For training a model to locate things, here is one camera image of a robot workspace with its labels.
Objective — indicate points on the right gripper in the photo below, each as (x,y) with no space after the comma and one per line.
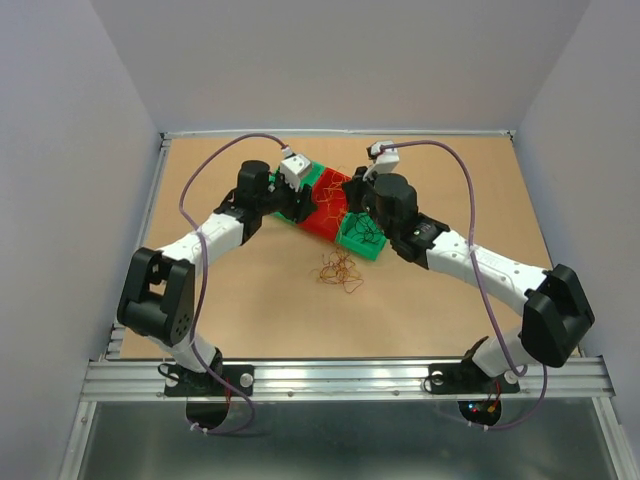
(354,187)

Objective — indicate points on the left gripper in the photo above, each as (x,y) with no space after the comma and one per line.
(296,211)

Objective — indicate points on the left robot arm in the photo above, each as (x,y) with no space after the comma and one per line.
(164,288)

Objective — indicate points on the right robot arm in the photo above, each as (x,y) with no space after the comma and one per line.
(553,306)

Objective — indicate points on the red bin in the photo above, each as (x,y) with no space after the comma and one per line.
(330,201)

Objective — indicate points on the right green bin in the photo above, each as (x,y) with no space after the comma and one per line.
(359,234)

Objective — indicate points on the green bin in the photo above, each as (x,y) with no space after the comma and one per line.
(310,179)
(359,234)

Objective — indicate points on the left green bin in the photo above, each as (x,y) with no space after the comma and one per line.
(310,179)

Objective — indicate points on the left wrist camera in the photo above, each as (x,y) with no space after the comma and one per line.
(294,169)

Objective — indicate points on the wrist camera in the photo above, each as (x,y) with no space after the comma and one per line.
(384,158)
(294,169)

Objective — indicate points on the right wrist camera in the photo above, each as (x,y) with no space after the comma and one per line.
(384,158)

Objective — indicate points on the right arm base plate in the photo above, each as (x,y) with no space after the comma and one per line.
(456,378)

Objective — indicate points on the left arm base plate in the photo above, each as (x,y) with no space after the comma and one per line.
(182,383)

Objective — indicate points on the aluminium rail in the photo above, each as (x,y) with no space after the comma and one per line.
(327,380)

